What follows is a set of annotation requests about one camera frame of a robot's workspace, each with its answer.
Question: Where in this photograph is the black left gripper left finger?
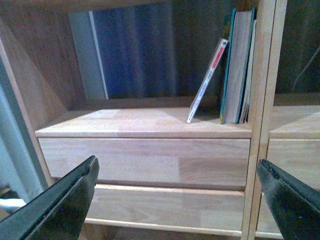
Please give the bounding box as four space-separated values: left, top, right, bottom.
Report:
0 155 100 240

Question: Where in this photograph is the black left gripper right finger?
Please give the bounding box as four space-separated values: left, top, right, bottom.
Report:
257 159 320 240

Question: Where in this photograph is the right wooden shelf unit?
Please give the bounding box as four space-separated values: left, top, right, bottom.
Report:
242 0 320 240

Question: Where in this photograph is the wooden shelf unit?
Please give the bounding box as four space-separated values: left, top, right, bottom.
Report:
242 0 320 240
0 0 277 240

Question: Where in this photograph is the left wooden shelf unit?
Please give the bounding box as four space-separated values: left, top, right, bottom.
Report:
0 0 277 240

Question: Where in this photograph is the upper right wooden drawer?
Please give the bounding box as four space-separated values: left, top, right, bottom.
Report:
266 139 320 190

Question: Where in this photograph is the wooden drawer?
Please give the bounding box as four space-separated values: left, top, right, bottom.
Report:
266 139 320 190
39 137 251 190
86 184 245 236

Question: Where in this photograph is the lower left wooden drawer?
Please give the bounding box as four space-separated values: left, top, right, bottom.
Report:
86 184 245 236

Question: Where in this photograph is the upper left wooden drawer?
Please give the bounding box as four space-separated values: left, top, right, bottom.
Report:
39 137 251 190

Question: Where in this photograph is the thin pale book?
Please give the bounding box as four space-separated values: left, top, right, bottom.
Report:
239 20 257 123

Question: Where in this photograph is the yellow green thin book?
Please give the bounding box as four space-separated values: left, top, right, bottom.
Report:
219 12 235 124

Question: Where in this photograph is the teal hardcover thick book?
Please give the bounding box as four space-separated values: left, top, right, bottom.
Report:
220 7 256 124

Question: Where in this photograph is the thin white leaning book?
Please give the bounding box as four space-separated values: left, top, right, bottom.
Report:
186 38 229 124

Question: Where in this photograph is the dark grey curtain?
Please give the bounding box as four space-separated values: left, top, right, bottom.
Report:
92 0 320 100

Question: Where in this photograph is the white vertical pole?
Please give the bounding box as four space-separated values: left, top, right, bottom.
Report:
67 10 110 100

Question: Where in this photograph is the white cable on curtain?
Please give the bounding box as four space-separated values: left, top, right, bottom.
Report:
292 46 320 87

